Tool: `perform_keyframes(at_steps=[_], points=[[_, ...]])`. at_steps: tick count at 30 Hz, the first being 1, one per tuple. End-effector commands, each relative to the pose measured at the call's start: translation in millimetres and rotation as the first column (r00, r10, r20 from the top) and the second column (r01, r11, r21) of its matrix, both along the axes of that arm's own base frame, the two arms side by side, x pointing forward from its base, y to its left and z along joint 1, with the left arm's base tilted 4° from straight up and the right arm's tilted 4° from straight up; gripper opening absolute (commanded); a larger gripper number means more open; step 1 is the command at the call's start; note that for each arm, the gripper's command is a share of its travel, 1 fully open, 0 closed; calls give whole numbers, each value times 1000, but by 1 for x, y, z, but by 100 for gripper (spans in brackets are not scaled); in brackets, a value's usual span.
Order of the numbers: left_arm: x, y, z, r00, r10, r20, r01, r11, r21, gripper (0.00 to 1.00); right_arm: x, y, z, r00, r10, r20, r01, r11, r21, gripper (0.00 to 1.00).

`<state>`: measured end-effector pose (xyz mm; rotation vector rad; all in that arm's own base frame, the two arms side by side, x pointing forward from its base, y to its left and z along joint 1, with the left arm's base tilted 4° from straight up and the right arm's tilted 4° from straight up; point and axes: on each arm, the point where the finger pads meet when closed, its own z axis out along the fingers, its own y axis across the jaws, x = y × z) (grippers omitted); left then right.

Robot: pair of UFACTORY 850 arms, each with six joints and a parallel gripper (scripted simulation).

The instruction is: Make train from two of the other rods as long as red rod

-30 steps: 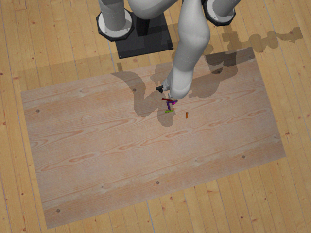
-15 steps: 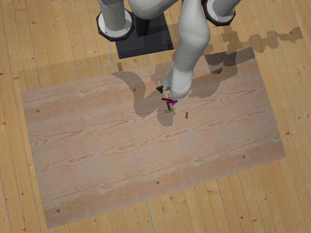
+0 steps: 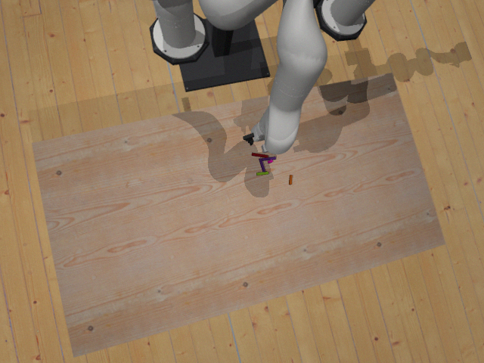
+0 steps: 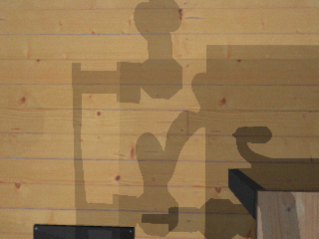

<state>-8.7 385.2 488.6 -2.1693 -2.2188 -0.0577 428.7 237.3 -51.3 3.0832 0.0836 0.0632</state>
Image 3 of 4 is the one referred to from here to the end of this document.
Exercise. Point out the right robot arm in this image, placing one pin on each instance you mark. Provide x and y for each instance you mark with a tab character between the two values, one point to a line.
301	49

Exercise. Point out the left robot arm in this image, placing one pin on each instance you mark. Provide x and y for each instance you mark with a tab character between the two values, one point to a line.
345	17

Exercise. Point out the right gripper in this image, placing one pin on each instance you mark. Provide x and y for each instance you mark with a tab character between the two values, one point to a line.
255	135

